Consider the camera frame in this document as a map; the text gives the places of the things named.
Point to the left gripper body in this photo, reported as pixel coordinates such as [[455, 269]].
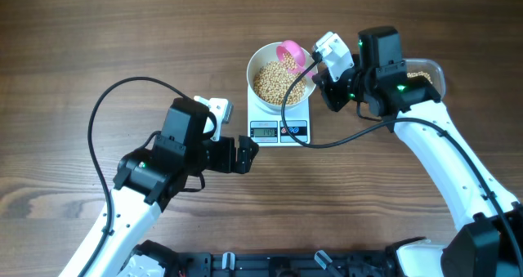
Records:
[[218, 156]]

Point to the white bowl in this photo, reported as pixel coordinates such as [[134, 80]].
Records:
[[299, 93]]

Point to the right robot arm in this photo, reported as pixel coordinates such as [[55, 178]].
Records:
[[487, 217]]

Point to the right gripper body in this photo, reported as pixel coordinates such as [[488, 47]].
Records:
[[349, 85]]

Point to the clear plastic container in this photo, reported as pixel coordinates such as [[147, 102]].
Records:
[[430, 70]]

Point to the white digital kitchen scale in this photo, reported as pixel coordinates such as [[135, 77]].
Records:
[[265, 125]]

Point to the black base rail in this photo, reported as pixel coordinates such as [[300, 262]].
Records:
[[153, 259]]

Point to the pink measuring scoop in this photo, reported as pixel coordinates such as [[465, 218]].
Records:
[[293, 57]]

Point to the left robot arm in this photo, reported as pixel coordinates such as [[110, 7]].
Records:
[[147, 179]]

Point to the soybeans in bowl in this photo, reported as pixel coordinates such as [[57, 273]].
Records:
[[273, 80]]

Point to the soybeans pile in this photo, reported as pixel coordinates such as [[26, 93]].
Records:
[[419, 77]]

